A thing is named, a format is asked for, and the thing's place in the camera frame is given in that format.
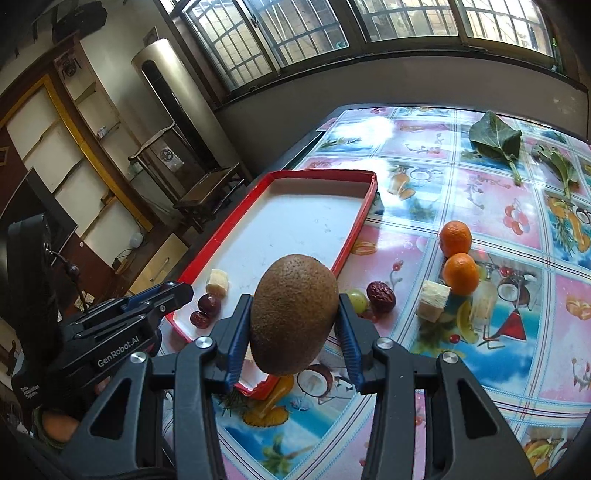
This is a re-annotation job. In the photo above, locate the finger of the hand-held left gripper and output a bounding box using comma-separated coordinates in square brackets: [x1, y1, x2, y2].
[88, 282, 195, 335]
[117, 281, 178, 311]

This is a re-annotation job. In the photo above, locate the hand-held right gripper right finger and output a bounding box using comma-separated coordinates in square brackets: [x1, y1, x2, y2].
[335, 294, 539, 480]

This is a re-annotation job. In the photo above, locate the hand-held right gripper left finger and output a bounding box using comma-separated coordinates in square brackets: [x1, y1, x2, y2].
[65, 294, 254, 480]

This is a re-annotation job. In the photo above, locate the dark red cherry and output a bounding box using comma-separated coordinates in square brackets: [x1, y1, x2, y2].
[198, 294, 222, 318]

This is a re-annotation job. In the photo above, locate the brown kiwi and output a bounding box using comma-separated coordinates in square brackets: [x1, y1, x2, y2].
[249, 254, 340, 376]

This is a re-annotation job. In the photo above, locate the peeled banana piece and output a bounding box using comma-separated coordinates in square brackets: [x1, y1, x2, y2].
[205, 269, 230, 297]
[416, 280, 452, 322]

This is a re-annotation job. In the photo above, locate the small orange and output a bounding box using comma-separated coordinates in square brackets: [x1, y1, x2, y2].
[438, 220, 474, 258]
[442, 252, 481, 296]

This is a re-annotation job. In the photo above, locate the red tray with white inside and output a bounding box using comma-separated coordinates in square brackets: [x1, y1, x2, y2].
[165, 170, 378, 401]

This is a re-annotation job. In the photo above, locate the person's left hand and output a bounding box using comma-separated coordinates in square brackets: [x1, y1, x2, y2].
[33, 407, 81, 449]

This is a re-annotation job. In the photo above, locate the beige low cabinet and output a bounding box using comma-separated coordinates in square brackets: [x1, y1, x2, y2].
[129, 233, 189, 296]

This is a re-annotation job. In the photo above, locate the dark wooden chair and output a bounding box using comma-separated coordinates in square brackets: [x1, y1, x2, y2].
[128, 121, 246, 232]

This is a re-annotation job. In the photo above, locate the black flat television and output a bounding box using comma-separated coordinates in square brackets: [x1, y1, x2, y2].
[0, 168, 78, 278]

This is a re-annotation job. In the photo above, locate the standing air conditioner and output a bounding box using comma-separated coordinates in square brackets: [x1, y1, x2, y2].
[131, 39, 222, 181]

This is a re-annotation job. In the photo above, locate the fruit print tablecloth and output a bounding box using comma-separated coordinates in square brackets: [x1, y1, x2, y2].
[217, 105, 591, 480]

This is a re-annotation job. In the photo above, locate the large green leaf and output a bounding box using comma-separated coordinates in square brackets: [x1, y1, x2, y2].
[468, 111, 524, 185]

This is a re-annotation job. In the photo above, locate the green leafy sprig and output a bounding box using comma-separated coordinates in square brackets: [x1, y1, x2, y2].
[531, 144, 580, 199]

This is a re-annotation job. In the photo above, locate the barred window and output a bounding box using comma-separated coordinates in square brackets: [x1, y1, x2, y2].
[171, 0, 568, 100]

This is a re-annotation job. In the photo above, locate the yellow framed wall cabinet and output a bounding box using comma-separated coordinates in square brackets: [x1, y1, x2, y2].
[0, 39, 155, 259]

